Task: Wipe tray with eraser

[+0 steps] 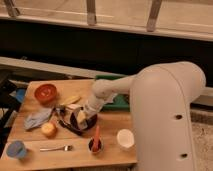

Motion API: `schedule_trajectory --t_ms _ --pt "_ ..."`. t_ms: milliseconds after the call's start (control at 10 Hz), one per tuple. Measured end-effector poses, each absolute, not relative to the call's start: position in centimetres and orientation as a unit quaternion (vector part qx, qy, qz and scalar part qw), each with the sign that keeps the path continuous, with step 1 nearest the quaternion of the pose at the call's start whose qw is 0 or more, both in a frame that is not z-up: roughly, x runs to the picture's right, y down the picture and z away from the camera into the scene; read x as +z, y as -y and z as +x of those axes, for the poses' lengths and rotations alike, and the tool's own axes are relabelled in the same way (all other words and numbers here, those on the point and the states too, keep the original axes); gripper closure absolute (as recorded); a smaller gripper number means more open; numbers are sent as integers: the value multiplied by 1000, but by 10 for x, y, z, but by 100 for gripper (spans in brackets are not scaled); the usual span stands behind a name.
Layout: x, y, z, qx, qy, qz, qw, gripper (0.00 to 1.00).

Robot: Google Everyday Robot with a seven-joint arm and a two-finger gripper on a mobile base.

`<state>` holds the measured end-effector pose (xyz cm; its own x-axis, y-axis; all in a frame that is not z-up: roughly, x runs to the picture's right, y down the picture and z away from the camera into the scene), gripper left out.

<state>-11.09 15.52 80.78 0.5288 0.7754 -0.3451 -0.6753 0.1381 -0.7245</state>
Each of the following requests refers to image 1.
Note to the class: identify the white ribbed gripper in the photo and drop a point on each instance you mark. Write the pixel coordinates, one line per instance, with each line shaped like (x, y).
(92, 106)

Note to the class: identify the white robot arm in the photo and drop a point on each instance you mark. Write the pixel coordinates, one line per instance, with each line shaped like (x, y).
(160, 98)

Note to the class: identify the green plastic tray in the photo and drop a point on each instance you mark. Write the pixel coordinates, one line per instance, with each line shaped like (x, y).
(119, 101)

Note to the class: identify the purple bowl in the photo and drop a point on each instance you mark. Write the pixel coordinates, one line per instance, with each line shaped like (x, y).
(75, 124)

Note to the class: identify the banana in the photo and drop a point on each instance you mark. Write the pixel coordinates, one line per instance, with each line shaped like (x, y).
(70, 100)

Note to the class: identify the dark cup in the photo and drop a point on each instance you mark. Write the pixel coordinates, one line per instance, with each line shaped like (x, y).
(100, 146)

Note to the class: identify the metal fork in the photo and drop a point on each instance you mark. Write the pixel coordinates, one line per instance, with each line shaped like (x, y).
(64, 148)

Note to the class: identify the yellow apple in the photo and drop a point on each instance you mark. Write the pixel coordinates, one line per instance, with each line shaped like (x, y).
(48, 129)

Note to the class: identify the red bowl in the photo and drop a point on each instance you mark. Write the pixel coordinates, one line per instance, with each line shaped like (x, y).
(45, 93)

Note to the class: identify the grey cloth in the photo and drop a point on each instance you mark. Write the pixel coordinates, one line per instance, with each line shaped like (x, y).
(35, 120)

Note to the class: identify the white cup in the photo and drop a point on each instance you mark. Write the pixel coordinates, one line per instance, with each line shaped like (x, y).
(125, 139)

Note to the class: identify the blue cup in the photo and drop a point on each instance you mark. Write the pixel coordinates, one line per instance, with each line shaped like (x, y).
(16, 149)

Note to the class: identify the black handled tool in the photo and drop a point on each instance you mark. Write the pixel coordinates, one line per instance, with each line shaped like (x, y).
(60, 112)

